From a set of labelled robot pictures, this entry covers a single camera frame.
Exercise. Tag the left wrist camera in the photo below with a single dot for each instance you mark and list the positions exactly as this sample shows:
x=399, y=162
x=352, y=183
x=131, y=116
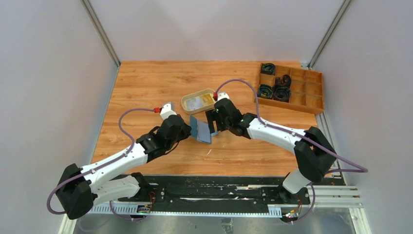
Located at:
x=166, y=110

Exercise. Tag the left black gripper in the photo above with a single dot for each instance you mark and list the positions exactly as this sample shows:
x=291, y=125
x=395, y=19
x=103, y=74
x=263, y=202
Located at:
x=186, y=132

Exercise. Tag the white VIP credit card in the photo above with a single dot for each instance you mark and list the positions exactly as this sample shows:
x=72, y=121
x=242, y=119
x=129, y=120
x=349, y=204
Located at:
x=194, y=103

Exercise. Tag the aluminium rail frame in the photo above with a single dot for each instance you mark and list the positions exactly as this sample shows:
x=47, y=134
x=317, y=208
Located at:
x=323, y=196

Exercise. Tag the rolled black belt middle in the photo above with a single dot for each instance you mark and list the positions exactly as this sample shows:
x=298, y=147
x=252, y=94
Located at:
x=284, y=80

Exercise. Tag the cream oval tray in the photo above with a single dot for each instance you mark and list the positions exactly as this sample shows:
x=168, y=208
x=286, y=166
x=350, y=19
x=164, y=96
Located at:
x=196, y=94

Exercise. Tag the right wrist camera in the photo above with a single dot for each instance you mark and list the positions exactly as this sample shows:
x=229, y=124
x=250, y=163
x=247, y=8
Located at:
x=217, y=96

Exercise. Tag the blue leather card holder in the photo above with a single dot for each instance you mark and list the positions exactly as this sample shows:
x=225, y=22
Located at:
x=200, y=131

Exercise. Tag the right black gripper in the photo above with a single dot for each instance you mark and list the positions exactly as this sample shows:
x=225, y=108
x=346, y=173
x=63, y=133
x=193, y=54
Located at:
x=212, y=115

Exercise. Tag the rolled dark belt left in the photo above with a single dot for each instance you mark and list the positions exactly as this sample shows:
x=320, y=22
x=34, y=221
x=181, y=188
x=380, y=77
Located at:
x=265, y=91

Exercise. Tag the gold yellow credit card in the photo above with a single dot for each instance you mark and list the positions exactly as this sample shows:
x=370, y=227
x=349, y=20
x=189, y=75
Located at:
x=207, y=99

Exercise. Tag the wooden compartment organizer box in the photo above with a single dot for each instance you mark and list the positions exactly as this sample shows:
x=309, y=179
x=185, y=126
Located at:
x=307, y=89

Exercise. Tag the rolled black belt top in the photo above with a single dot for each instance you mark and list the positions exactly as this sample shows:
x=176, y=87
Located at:
x=268, y=68

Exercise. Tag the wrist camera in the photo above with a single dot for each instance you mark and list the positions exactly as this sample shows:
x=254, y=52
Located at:
x=217, y=96
x=166, y=110

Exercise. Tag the rolled black belt large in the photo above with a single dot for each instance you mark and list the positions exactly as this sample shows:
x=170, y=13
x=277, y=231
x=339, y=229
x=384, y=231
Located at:
x=281, y=93

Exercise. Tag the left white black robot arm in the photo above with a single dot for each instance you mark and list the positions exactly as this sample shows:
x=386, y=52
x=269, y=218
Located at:
x=82, y=188

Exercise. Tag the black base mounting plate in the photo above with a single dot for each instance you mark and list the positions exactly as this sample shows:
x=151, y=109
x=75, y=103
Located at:
x=213, y=193

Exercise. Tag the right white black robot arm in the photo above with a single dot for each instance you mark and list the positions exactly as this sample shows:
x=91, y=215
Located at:
x=312, y=150

